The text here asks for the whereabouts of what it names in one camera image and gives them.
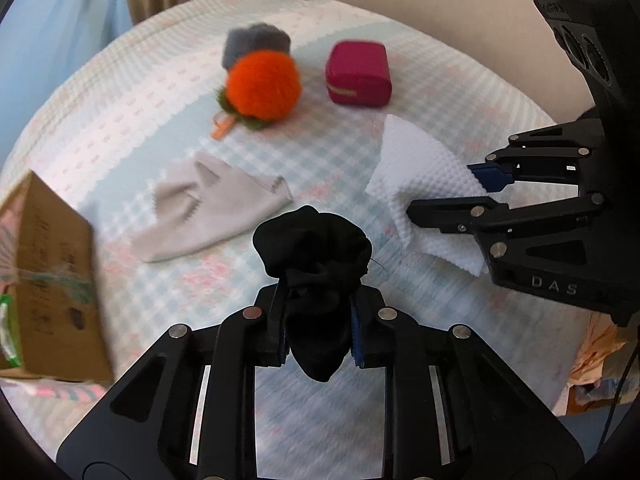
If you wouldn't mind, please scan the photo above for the cardboard box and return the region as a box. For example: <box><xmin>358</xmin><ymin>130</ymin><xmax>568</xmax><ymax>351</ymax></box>
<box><xmin>0</xmin><ymin>170</ymin><xmax>115</xmax><ymax>383</ymax></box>

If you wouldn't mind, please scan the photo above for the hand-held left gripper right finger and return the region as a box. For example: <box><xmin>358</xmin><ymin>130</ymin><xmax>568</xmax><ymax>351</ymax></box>
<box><xmin>350</xmin><ymin>287</ymin><xmax>586</xmax><ymax>480</ymax></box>

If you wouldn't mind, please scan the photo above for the yellow patterned cloth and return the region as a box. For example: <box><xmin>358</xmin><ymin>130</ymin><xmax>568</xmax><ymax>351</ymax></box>
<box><xmin>567</xmin><ymin>312</ymin><xmax>640</xmax><ymax>416</ymax></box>

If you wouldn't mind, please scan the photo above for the orange plush ball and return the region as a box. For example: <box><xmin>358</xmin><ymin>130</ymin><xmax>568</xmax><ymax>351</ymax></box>
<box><xmin>210</xmin><ymin>50</ymin><xmax>303</xmax><ymax>140</ymax></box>

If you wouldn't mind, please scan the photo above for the grey cleaning cloth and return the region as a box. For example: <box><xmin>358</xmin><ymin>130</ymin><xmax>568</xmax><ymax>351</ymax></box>
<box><xmin>131</xmin><ymin>154</ymin><xmax>293</xmax><ymax>264</ymax></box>

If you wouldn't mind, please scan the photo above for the magenta zip pouch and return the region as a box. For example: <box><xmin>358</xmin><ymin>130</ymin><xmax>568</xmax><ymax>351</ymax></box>
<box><xmin>325</xmin><ymin>40</ymin><xmax>392</xmax><ymax>107</ymax></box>

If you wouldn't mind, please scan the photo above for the white textured cloth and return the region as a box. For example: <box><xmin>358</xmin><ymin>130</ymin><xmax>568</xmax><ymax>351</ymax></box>
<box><xmin>365</xmin><ymin>114</ymin><xmax>491</xmax><ymax>277</ymax></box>

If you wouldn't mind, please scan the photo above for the black sock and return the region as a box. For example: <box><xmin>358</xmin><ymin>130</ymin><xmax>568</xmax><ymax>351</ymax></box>
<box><xmin>253</xmin><ymin>205</ymin><xmax>373</xmax><ymax>382</ymax></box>

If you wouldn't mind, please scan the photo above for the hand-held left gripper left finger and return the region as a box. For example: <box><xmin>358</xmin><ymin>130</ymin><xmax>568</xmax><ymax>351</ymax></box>
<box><xmin>56</xmin><ymin>284</ymin><xmax>291</xmax><ymax>480</ymax></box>

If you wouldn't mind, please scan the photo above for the black cable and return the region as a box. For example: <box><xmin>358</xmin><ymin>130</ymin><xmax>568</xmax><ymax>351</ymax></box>
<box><xmin>597</xmin><ymin>322</ymin><xmax>640</xmax><ymax>453</ymax></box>

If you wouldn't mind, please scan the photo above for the grey plush ball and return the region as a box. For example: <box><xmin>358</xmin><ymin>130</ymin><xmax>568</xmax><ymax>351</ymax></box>
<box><xmin>222</xmin><ymin>22</ymin><xmax>292</xmax><ymax>70</ymax></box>

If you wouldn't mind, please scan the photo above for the checkered bed blanket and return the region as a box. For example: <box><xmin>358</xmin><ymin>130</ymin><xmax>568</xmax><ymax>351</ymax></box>
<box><xmin>0</xmin><ymin>0</ymin><xmax>601</xmax><ymax>466</ymax></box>

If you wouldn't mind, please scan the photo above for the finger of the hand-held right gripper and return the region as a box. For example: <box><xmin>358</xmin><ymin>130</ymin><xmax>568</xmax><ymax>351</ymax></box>
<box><xmin>467</xmin><ymin>119</ymin><xmax>607</xmax><ymax>196</ymax></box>
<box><xmin>407</xmin><ymin>191</ymin><xmax>608</xmax><ymax>251</ymax></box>

